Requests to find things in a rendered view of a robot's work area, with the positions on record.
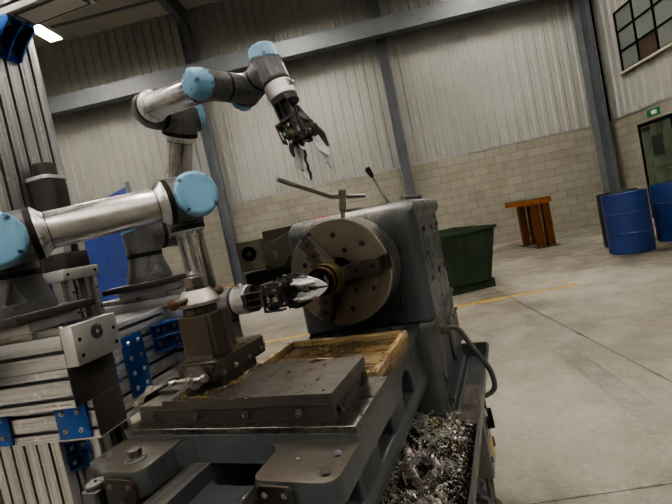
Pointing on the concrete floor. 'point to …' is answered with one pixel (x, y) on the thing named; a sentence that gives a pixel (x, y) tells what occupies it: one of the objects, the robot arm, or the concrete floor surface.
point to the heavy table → (535, 221)
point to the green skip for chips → (468, 257)
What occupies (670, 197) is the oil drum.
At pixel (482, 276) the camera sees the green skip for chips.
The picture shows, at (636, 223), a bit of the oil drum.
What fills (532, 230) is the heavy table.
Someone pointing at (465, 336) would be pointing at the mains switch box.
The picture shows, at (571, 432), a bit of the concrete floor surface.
